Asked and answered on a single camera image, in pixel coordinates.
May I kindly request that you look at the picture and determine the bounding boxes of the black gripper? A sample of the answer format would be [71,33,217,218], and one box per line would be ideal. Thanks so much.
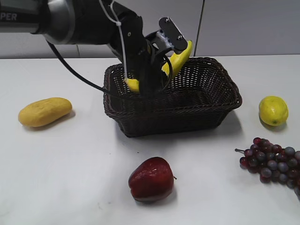
[108,1,188,96]

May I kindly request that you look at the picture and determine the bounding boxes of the yellow banana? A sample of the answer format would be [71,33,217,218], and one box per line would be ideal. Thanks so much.
[123,40,193,93]

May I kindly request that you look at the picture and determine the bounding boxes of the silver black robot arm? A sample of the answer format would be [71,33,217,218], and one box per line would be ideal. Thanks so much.
[0,0,192,96]

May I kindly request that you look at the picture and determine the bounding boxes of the dark woven wicker basket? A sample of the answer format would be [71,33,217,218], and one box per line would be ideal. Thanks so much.
[104,57,242,137]

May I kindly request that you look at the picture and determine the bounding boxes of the yellow lemon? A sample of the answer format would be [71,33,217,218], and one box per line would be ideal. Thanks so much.
[259,96,289,127]

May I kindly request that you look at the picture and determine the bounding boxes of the red apple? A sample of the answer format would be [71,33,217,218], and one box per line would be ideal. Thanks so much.
[128,157,175,203]

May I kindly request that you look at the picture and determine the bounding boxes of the yellow mango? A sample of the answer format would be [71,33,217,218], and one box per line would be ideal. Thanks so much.
[18,97,73,128]

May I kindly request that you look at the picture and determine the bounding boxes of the purple grape bunch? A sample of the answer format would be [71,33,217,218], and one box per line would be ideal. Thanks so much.
[234,137,300,198]

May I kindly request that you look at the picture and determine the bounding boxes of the white cable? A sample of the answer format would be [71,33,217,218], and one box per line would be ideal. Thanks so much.
[98,0,130,79]

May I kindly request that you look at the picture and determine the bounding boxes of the black cable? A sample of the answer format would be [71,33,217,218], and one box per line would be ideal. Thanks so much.
[45,40,173,97]

